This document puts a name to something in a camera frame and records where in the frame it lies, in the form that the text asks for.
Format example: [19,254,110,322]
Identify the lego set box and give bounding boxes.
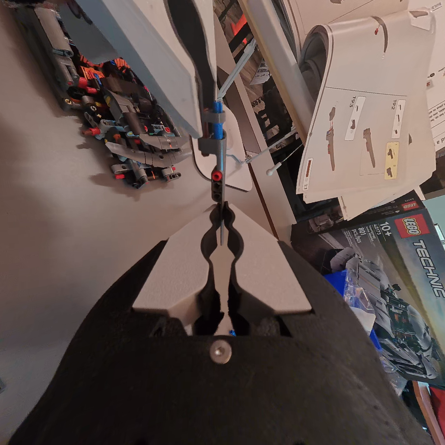
[290,195,445,387]

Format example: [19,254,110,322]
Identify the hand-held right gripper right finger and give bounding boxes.
[224,203,313,336]

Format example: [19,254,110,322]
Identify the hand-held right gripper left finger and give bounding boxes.
[132,204,225,336]

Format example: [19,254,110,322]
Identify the instruction booklet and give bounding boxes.
[283,0,445,221]

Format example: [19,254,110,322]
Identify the blue plastic bin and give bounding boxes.
[323,269,383,353]

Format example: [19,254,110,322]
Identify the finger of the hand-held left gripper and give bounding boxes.
[75,0,206,139]
[191,0,219,109]

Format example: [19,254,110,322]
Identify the white book stand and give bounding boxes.
[193,0,315,192]

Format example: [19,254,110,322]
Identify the grey lego blade assembly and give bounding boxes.
[198,99,228,245]

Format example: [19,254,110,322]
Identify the lego car model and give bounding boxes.
[19,5,193,190]

